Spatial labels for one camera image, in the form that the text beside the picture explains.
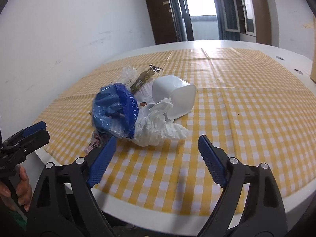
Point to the blue plastic bag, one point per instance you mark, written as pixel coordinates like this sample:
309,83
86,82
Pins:
115,111

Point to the person's left hand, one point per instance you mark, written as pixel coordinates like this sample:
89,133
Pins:
23,191

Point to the brown cabinet with glass doors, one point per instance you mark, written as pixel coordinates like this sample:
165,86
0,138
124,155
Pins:
247,20

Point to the white plastic cup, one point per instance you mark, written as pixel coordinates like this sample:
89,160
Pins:
181,93

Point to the white crumpled tissue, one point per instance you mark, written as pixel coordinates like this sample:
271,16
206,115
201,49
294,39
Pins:
152,128

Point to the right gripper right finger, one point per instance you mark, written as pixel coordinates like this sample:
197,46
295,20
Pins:
263,213

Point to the white red-edged packet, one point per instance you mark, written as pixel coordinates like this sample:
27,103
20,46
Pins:
144,96

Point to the dark brown wardrobe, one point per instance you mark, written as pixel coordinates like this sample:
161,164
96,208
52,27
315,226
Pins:
164,21

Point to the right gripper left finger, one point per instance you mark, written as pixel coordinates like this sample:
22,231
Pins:
63,203

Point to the yellow checkered tablecloth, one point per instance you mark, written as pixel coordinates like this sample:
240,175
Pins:
256,106

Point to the clear crumpled plastic wrapper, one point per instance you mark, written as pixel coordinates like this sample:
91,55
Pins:
128,75

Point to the balcony glass door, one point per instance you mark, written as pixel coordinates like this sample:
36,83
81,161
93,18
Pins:
198,19

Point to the cardboard box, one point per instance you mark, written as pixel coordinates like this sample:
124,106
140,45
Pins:
313,70

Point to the pink printed clear bag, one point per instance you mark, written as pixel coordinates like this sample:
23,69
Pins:
97,140

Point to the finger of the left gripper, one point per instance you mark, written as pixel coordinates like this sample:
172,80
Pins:
28,131
31,142

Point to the brown gold snack wrapper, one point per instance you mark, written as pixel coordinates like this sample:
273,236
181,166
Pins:
144,77

